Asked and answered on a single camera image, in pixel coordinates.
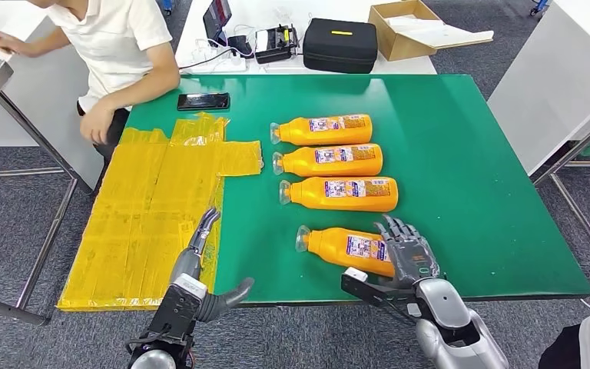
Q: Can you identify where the black charger device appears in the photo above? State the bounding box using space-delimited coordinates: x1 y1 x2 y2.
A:
254 24 300 65

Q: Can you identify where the black smartphone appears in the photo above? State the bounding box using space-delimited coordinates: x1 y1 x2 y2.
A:
177 92 230 111

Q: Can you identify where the black power adapter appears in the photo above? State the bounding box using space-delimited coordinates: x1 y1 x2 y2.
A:
227 34 254 58

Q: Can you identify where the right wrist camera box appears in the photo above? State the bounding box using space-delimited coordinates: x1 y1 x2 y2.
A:
340 267 421 319

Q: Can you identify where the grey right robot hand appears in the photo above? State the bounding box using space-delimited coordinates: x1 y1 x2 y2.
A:
373 214 441 289

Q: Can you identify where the person's left hand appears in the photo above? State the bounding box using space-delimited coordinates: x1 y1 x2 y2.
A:
79 99 118 146

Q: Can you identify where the black power cable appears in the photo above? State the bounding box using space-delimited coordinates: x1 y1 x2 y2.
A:
177 45 236 70

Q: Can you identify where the white paper sheet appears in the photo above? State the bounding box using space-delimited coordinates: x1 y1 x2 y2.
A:
386 15 495 51

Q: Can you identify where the black tablet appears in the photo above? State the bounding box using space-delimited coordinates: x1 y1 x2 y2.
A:
202 0 234 48

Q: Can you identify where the yellow taped mat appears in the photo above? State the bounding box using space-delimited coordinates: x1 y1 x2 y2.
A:
56 111 264 313

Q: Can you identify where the white table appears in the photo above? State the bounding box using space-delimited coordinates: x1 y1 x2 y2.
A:
174 0 439 76

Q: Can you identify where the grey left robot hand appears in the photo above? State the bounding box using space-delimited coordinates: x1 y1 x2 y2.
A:
170 208 255 323

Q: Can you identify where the black carrying case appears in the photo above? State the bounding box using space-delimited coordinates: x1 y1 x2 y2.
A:
302 18 380 75

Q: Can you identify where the white power strip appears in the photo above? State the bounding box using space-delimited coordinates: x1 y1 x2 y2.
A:
180 48 247 74

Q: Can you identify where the person's right hand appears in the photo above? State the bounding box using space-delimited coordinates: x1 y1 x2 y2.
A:
0 30 28 58

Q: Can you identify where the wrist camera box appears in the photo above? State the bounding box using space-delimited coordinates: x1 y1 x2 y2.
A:
340 267 421 319
147 273 210 347

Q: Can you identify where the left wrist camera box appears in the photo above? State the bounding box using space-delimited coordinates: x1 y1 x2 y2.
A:
147 273 210 347

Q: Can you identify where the orange detergent bottle clear cap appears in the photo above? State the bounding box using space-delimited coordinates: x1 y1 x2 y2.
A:
272 143 384 178
278 176 399 213
295 224 396 278
269 113 373 147

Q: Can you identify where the open cardboard box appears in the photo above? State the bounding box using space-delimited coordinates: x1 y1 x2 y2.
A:
367 0 449 62

